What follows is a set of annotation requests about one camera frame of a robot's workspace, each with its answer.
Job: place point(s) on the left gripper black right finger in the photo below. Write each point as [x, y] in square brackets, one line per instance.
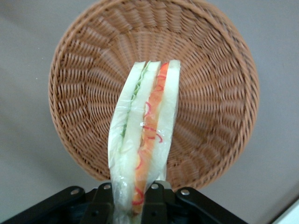
[156, 205]

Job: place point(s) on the triangle sandwich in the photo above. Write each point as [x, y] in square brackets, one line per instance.
[149, 112]

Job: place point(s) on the round brown wicker basket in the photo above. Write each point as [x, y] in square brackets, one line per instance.
[210, 93]

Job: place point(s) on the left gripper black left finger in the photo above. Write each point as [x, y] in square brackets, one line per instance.
[98, 205]

